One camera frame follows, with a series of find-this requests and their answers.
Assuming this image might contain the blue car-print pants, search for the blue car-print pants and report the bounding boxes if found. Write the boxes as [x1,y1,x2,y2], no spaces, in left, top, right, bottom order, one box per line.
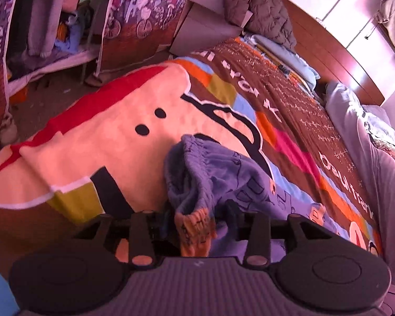
[164,135,349,260]

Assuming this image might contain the colourful paul frank blanket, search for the colourful paul frank blanket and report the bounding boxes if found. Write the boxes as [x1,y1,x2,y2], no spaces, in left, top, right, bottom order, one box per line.
[0,39,383,274]

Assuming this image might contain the lavender grey duvet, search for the lavender grey duvet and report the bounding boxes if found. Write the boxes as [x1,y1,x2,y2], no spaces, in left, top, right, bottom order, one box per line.
[325,82,395,285]

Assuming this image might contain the light blue pillow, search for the light blue pillow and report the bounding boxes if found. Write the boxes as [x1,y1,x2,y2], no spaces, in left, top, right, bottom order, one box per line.
[244,33,320,91]

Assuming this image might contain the wooden headboard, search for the wooden headboard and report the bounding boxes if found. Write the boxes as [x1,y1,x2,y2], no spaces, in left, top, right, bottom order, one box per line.
[281,0,385,106]

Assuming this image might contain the clothes rack with garments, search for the clothes rack with garments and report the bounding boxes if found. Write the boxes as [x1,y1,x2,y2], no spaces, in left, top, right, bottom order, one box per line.
[5,0,107,96]

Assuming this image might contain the grey quilted jacket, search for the grey quilted jacket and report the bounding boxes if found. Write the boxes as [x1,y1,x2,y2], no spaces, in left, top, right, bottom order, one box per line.
[223,0,297,52]

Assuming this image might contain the purple cartoon curtain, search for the purple cartoon curtain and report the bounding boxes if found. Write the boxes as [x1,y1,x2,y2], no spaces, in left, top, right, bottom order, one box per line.
[96,0,187,75]

